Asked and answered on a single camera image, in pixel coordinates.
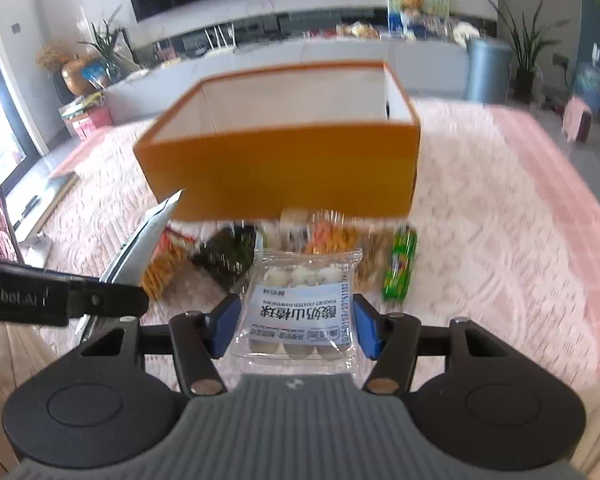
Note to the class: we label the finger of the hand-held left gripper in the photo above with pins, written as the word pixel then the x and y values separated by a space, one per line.
pixel 110 299

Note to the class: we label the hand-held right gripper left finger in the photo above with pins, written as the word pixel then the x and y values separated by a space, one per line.
pixel 227 325

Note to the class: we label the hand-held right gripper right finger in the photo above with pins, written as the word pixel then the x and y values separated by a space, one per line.
pixel 367 325

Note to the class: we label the white green snack packet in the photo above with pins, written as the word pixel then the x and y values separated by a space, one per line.
pixel 145 245

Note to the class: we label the orange chip stick bag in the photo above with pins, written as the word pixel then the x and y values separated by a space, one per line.
pixel 166 265

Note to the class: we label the green candy tube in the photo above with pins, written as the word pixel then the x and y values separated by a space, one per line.
pixel 400 265

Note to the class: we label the clear white ball packet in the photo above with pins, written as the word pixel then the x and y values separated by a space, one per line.
pixel 295 310

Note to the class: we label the dark seaweed packet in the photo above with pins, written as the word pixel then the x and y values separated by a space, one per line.
pixel 225 255

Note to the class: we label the clear peanut snack bag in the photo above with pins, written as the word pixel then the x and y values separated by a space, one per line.
pixel 375 255

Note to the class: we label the orange cardboard box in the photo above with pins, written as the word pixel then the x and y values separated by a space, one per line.
pixel 280 175

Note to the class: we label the beige cloth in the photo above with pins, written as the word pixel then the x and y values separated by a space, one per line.
pixel 5 400

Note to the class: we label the white lace tablecloth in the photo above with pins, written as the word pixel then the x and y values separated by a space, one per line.
pixel 480 260

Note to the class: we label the pink cardboard box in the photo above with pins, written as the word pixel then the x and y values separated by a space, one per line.
pixel 87 122

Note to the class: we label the stack of papers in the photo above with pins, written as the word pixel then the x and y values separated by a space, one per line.
pixel 80 105

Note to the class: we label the gold round vase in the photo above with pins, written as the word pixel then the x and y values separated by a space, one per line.
pixel 77 77

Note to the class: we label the blue plastic bag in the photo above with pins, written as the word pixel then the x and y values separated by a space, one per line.
pixel 94 74

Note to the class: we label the dried flower bunch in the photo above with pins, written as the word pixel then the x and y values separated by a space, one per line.
pixel 52 57

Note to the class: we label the potted long leaf plant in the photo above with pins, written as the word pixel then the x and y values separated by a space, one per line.
pixel 107 45

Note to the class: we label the white marble television console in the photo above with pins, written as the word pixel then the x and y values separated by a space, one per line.
pixel 280 53

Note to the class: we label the white router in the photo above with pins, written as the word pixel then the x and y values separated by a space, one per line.
pixel 222 45

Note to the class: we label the grey blue trash bin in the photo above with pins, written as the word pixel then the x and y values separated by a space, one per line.
pixel 487 72

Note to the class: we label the potted snake plant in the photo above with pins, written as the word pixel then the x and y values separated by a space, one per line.
pixel 525 85

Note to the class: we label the pink space heater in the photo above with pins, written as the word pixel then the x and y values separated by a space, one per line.
pixel 577 120

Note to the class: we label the pile of yellow snack packets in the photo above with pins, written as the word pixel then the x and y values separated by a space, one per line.
pixel 357 30

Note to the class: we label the green picture board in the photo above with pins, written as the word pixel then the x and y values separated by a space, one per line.
pixel 437 5

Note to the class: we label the blue water jug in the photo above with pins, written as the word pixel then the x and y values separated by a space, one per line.
pixel 592 82

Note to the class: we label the wall socket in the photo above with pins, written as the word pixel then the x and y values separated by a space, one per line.
pixel 561 60

